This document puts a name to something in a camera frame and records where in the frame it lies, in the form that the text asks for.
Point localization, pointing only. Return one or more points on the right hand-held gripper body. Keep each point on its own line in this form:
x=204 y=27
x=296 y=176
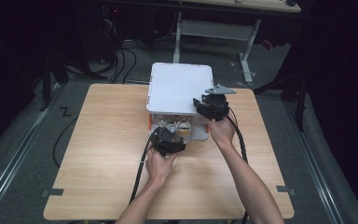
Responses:
x=216 y=105

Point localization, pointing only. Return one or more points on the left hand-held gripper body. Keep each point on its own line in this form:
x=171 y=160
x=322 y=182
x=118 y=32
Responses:
x=167 y=141

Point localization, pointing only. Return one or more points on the white plastic shoe box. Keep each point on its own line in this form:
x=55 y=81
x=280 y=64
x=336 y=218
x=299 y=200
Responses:
x=180 y=87

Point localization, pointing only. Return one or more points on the person's right hand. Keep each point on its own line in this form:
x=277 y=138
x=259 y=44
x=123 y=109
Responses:
x=222 y=132

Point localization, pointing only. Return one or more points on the person's left hand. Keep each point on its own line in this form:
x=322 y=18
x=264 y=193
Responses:
x=158 y=168

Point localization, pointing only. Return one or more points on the black metal stand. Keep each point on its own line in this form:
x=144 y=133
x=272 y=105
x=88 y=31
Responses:
x=295 y=93
x=48 y=81

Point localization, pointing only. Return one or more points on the grey tape piece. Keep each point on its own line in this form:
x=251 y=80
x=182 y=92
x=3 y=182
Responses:
x=53 y=192
x=286 y=189

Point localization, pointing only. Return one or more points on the white table frame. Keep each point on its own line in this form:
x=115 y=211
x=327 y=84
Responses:
x=214 y=29

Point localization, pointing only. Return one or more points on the metal floor rail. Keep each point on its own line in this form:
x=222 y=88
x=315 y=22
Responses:
x=15 y=155
x=313 y=155

